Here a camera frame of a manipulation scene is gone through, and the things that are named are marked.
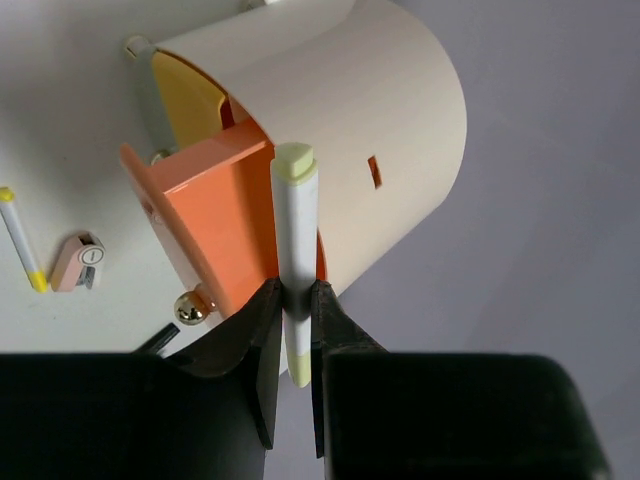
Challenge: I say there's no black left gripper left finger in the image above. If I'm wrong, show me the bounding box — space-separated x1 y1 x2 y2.
1 279 282 479

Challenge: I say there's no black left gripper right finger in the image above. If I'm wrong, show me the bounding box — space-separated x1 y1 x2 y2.
311 281 611 479

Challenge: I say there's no round cream drawer organizer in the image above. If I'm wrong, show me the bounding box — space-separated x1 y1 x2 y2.
120 0 467 326

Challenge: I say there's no bright yellow white marker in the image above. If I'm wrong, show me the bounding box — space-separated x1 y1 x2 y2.
1 187 48 293

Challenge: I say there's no black pink highlighter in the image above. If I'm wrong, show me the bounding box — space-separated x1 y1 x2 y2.
134 323 180 355

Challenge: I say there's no pale yellow white marker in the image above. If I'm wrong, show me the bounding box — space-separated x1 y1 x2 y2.
270 142 318 388

